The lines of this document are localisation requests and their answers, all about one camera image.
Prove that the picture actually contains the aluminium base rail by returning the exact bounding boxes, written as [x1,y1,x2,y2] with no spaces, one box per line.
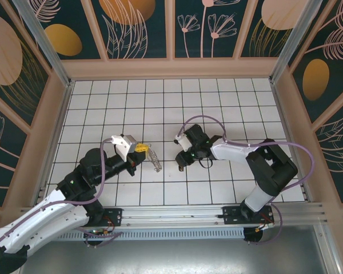
[19,204,328,228]

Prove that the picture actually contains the aluminium side rail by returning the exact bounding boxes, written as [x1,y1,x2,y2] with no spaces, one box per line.
[31,81,74,206]
[270,79,314,202]

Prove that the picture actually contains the red yellow power wires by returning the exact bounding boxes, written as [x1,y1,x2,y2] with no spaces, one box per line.
[256,218,276,231]
[101,218,117,237]

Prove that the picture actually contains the grey slotted cable duct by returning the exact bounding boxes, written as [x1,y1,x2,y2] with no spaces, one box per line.
[57,228,245,241]

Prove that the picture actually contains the aluminium corner post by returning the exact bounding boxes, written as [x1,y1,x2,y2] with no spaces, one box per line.
[269,0,324,84]
[11,0,75,88]

